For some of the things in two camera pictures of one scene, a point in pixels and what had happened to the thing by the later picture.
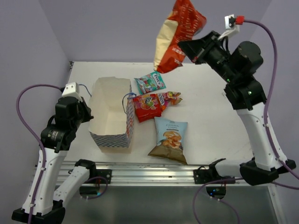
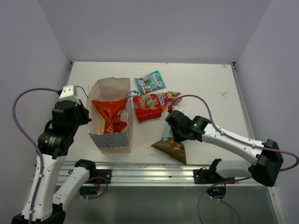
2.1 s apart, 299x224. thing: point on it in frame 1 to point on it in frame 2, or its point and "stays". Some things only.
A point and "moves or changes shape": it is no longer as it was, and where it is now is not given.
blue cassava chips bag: x=170 y=135 moves or changes shape
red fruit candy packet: x=147 y=106 stays
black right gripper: x=195 y=49 to x=178 y=138
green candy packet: x=152 y=82 stays
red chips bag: x=183 y=21 to x=110 y=109
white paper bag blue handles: x=111 y=112 stays
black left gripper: x=80 y=104 stays
